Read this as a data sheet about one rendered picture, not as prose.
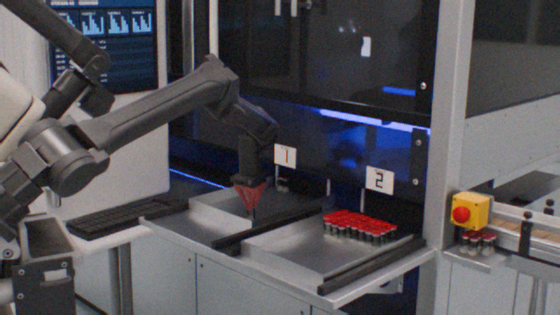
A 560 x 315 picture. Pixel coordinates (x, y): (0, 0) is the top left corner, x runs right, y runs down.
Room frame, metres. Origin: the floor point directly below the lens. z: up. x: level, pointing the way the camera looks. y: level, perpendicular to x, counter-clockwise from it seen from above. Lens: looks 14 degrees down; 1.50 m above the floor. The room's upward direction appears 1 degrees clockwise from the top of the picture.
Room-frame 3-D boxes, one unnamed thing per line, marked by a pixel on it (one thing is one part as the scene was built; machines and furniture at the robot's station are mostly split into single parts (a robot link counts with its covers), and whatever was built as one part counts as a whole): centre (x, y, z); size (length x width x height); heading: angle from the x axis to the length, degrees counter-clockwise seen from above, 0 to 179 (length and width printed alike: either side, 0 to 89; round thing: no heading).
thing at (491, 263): (1.49, -0.50, 0.87); 0.14 x 0.13 x 0.02; 137
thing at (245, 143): (1.66, 0.09, 1.10); 0.07 x 0.06 x 0.07; 150
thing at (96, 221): (1.88, 0.47, 0.82); 0.40 x 0.14 x 0.02; 141
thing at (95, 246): (1.89, 0.49, 0.79); 0.45 x 0.28 x 0.03; 141
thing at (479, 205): (1.47, -0.46, 0.99); 0.08 x 0.07 x 0.07; 137
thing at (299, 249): (1.47, -0.12, 0.90); 0.34 x 0.26 x 0.04; 136
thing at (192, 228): (1.62, -0.02, 0.87); 0.70 x 0.48 x 0.02; 47
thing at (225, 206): (1.79, 0.05, 0.90); 0.34 x 0.26 x 0.04; 137
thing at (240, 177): (1.66, 0.09, 1.04); 0.10 x 0.07 x 0.07; 151
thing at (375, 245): (1.54, -0.18, 0.90); 0.18 x 0.02 x 0.05; 46
